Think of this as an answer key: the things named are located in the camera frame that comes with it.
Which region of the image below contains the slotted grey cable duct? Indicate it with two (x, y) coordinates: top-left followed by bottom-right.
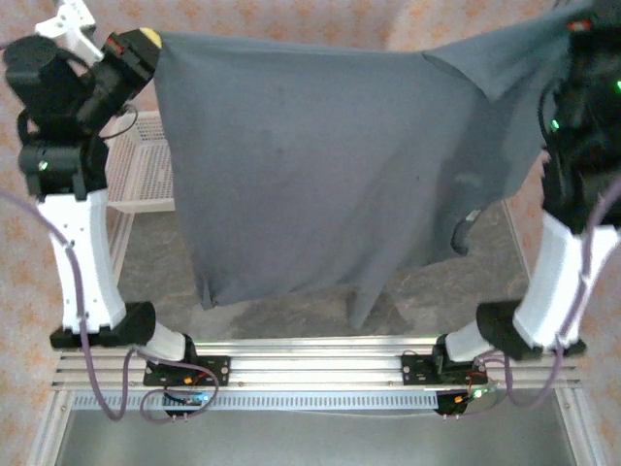
(72, 391), (441, 412)

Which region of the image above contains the white perforated plastic basket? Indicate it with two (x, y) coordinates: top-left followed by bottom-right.
(104, 110), (177, 215)

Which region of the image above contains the left lower frame rail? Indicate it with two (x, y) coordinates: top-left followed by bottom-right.
(26, 387), (74, 466)

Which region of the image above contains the frame rail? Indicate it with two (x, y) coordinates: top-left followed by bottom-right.
(555, 387), (610, 466)
(26, 387), (74, 466)

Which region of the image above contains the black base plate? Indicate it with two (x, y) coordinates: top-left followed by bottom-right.
(401, 352), (486, 388)
(143, 355), (231, 388)

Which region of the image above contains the grey t-shirt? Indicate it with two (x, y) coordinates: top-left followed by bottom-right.
(153, 2), (596, 331)

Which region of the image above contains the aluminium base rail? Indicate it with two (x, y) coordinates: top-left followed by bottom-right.
(50, 339), (583, 389)

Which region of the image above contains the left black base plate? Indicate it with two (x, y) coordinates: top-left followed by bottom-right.
(143, 355), (231, 388)

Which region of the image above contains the small circuit board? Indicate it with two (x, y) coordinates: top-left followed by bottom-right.
(453, 386), (499, 404)
(167, 391), (214, 407)

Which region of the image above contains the right aluminium table rail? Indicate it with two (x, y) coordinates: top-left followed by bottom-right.
(499, 198), (535, 292)

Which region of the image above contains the right small circuit board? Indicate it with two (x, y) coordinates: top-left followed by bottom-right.
(453, 386), (499, 404)

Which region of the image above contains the right lower frame rail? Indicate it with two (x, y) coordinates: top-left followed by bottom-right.
(555, 387), (610, 466)

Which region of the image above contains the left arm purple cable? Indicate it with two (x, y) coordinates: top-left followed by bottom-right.
(0, 188), (219, 423)

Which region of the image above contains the left small circuit board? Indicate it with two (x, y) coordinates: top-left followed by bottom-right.
(167, 391), (214, 407)

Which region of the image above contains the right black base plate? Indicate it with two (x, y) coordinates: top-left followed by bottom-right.
(401, 352), (486, 388)

